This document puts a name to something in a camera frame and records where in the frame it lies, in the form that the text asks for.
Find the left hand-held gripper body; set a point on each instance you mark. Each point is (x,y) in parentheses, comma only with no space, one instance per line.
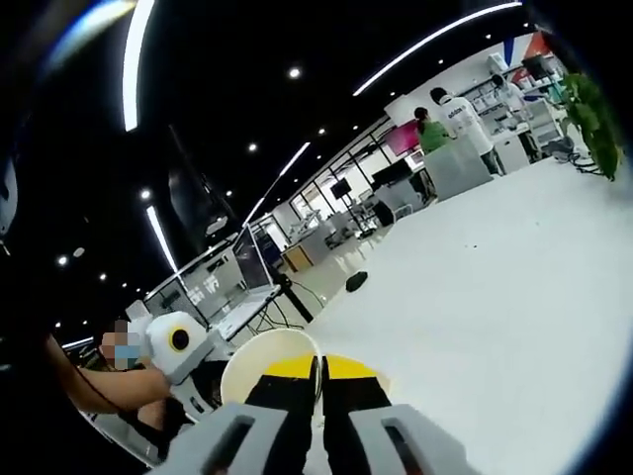
(160,346)

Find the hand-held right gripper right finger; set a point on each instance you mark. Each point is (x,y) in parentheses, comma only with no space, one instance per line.
(356,420)

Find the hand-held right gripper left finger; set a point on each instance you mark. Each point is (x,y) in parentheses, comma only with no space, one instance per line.
(282,410)

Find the white paper cup green print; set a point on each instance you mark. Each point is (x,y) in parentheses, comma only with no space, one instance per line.
(257,351)

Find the grey mesh office chair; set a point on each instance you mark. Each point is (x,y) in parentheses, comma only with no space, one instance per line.
(123,440)

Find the white desk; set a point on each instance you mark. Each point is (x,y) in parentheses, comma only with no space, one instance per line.
(237,316)

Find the small black pouch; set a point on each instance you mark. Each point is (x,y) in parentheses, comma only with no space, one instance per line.
(356,282)

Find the short ceiling light strip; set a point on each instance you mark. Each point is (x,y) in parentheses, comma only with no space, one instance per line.
(292,163)

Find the black screen on stand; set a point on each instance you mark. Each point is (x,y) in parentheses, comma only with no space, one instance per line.
(341,189)

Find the small white monitor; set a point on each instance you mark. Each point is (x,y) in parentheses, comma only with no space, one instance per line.
(416,159)

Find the long ceiling light strip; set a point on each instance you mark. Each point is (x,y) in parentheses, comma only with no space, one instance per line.
(133,74)

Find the pink screen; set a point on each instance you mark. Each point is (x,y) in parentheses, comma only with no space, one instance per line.
(403,138)

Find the group of round ceiling downlights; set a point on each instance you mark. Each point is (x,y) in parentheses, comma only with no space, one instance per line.
(295,72)

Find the white cabinet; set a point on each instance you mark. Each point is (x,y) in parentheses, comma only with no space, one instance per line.
(512,153)

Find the black round device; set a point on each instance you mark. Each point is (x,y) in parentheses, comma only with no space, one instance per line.
(559,148)

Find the white storage shelf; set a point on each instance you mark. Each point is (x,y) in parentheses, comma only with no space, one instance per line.
(482,101)

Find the white mesh office chair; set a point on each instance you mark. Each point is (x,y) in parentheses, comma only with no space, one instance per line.
(546,121)

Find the green potted plant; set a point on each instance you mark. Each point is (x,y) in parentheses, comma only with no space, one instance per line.
(593,123)

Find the curved ceiling light strip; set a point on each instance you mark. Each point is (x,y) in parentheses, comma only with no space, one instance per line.
(435,44)

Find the black desk monitor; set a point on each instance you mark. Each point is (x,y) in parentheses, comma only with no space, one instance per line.
(533,65)

